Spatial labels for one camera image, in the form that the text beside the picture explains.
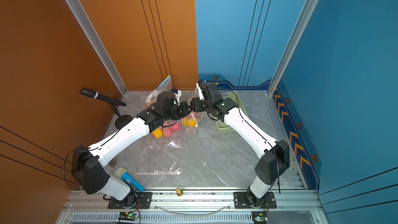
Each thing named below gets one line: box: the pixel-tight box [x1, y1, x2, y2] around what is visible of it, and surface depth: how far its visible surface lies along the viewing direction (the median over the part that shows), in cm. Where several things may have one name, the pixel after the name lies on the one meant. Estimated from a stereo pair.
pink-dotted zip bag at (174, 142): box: [144, 128, 184, 150], surface depth 93 cm
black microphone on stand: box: [80, 87, 133, 130], surface depth 88 cm
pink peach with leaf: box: [162, 127, 173, 138], surface depth 94 cm
